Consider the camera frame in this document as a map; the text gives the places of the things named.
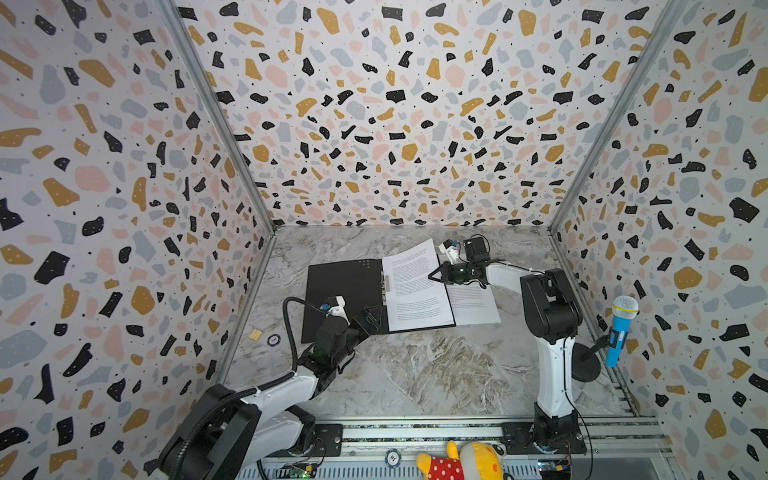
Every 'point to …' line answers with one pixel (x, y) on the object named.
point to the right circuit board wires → (554, 469)
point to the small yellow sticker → (255, 334)
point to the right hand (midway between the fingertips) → (426, 270)
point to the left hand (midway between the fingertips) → (375, 310)
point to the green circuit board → (297, 471)
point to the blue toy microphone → (624, 309)
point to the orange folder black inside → (353, 284)
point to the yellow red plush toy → (476, 461)
